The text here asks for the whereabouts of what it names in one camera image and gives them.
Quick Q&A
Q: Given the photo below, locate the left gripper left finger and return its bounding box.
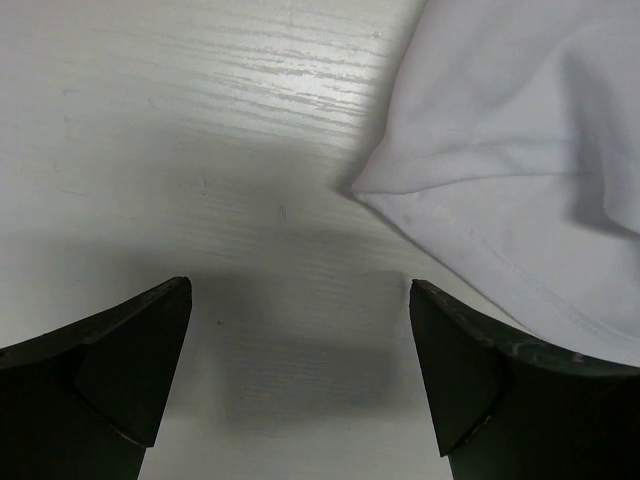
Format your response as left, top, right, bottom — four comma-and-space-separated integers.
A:
1, 277, 192, 479

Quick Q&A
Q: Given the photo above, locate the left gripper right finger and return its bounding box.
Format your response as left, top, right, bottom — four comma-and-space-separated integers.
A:
409, 280, 639, 479

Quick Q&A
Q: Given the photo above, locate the white t shirt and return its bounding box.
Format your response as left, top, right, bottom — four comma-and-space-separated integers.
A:
352, 1, 639, 366

